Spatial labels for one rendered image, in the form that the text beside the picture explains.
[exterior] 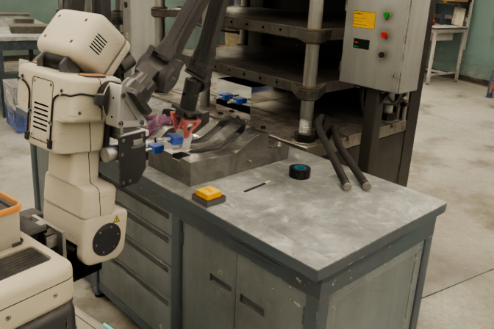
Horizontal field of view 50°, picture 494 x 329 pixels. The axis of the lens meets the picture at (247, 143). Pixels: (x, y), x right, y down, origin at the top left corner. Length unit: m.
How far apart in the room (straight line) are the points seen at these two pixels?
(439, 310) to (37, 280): 2.01
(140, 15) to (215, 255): 4.58
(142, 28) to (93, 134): 4.63
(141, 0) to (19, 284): 5.00
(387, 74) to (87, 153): 1.26
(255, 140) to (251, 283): 0.56
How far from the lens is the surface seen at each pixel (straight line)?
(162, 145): 1.94
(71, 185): 1.63
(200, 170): 1.85
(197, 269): 1.93
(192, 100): 1.80
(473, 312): 2.92
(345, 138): 2.59
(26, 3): 8.90
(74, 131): 1.54
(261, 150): 2.04
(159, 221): 2.05
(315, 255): 1.47
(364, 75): 2.33
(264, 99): 2.78
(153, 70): 1.46
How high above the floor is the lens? 1.52
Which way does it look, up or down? 18 degrees down
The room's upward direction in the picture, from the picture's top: 3 degrees clockwise
